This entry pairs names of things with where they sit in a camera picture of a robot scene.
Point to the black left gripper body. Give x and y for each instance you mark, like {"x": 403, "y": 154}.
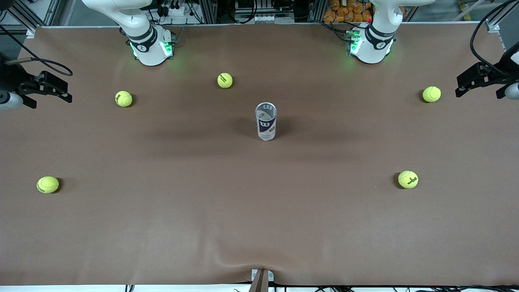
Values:
{"x": 508, "y": 65}

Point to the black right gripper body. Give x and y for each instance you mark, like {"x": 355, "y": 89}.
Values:
{"x": 11, "y": 78}

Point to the blue white tennis ball can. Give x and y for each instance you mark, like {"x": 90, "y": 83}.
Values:
{"x": 266, "y": 129}

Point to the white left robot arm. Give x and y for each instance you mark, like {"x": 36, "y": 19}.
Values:
{"x": 375, "y": 48}

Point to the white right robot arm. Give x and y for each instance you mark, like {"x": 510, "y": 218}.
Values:
{"x": 150, "y": 52}

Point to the yellow tennis ball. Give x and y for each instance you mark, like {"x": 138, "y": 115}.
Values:
{"x": 123, "y": 98}
{"x": 431, "y": 94}
{"x": 224, "y": 80}
{"x": 408, "y": 179}
{"x": 48, "y": 184}

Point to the orange packaged goods pile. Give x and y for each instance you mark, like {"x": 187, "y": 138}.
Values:
{"x": 348, "y": 12}

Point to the white power strip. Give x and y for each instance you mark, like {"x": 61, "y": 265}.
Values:
{"x": 176, "y": 11}

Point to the white terminal strip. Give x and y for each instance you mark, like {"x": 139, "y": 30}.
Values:
{"x": 273, "y": 19}

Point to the brown table cloth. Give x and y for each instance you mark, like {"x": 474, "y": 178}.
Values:
{"x": 259, "y": 202}

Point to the silver table corner bracket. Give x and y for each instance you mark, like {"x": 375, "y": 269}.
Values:
{"x": 31, "y": 33}
{"x": 493, "y": 27}

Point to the silver camera mount bracket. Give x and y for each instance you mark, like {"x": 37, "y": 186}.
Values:
{"x": 261, "y": 280}

